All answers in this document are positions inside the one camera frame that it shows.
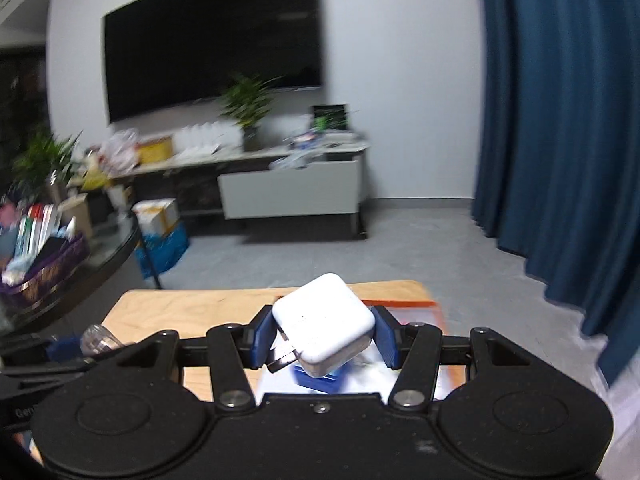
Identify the white power adapter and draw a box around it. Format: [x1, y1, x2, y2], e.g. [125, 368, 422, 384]
[266, 273, 377, 380]

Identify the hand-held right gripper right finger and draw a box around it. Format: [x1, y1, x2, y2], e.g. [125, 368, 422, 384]
[371, 304, 535, 409]

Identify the orange cardboard box white inside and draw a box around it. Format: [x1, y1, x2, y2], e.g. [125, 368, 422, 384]
[254, 299, 454, 402]

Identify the black glass coffee table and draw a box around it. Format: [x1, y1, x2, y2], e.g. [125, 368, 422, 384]
[0, 214, 144, 337]

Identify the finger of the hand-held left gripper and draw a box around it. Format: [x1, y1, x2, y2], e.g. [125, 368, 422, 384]
[0, 335, 126, 377]

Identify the leafy plant metal pot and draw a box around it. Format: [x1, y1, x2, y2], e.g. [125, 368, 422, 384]
[12, 129, 82, 202]

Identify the white plastic bag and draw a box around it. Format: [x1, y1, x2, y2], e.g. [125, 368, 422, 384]
[98, 128, 141, 174]

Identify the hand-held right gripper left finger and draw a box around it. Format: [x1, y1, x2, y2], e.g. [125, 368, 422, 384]
[114, 305, 277, 409]

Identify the blue curtain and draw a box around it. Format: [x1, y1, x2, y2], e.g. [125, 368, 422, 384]
[469, 0, 640, 387]

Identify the yellow box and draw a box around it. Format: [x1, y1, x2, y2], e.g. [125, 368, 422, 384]
[137, 135, 175, 165]

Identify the grey television cabinet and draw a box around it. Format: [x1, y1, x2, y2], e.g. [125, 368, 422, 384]
[106, 136, 372, 239]

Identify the beige carton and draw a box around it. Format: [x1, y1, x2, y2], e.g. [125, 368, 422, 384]
[57, 192, 94, 239]

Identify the black and green box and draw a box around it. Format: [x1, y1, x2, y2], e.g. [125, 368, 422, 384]
[310, 103, 349, 134]

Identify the blue plastic bag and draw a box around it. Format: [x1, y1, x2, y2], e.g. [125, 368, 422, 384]
[134, 222, 191, 282]

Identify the blue tin box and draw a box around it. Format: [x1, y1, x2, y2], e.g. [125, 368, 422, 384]
[292, 364, 342, 394]

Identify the potted plant dark vase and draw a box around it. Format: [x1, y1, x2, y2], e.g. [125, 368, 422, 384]
[219, 73, 282, 152]

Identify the black television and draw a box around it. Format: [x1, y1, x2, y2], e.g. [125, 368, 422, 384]
[102, 0, 324, 126]

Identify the purple tray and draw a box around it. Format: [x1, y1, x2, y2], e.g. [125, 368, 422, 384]
[0, 233, 91, 312]

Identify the pile of medicine boxes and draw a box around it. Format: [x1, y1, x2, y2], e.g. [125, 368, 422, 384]
[0, 202, 84, 287]

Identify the clear plastic bag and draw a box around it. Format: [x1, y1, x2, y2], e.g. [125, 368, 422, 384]
[269, 152, 317, 171]

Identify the white router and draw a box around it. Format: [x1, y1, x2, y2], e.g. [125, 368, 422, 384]
[172, 122, 242, 157]

